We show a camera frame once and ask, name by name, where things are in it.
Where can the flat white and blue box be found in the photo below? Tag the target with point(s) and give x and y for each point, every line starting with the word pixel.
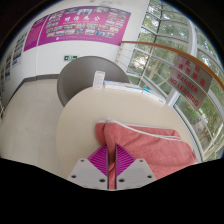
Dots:
pixel 154 95

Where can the white-framed glass window wall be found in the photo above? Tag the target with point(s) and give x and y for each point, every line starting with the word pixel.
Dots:
pixel 166 23

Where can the narrow magenta text poster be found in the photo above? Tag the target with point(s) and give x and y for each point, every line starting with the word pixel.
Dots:
pixel 33 35

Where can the white railing with wooden handrail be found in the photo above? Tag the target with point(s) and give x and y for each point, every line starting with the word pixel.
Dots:
pixel 150 46

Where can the small upright white box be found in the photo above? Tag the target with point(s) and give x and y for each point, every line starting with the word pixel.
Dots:
pixel 98 80

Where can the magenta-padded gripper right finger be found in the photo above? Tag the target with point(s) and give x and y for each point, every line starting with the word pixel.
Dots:
pixel 133 173

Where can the pink towel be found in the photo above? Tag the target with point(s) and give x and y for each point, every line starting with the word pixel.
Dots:
pixel 150 146

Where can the green exit sign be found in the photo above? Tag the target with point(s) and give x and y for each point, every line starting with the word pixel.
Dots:
pixel 70 58

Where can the large magenta photo poster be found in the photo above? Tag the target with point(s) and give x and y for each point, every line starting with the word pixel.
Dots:
pixel 83 25

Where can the wall photo board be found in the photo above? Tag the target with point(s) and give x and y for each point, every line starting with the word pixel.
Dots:
pixel 19 50
pixel 7 66

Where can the grey round-backed chair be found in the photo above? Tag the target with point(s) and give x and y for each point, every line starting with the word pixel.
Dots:
pixel 80 76

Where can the clear danger sign, red letters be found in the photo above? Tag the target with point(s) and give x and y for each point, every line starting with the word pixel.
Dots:
pixel 188 81

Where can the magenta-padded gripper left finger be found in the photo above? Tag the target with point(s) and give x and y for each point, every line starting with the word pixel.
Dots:
pixel 90 173

